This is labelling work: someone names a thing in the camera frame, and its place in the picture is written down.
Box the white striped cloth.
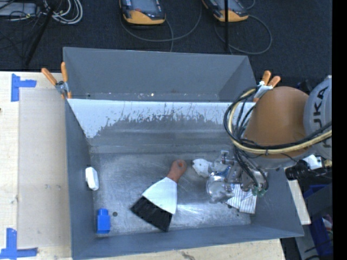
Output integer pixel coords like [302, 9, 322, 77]
[224, 183, 258, 215]

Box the clear glass object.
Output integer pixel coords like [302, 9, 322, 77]
[205, 171, 238, 204]

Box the white crumpled lump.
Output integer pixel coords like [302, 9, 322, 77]
[191, 158, 213, 178]

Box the white brush with black bristles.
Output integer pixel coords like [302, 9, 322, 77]
[130, 159, 188, 232]

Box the grey metal bin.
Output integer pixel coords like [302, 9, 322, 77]
[62, 47, 305, 260]

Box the blue small bottle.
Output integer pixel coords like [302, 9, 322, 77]
[95, 208, 112, 235]

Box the white rounded block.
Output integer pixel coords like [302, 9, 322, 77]
[85, 166, 100, 191]

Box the pale wood flat board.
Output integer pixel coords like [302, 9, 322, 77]
[16, 87, 73, 251]

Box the black cylinder on white bracket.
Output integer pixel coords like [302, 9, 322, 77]
[284, 154, 333, 181]

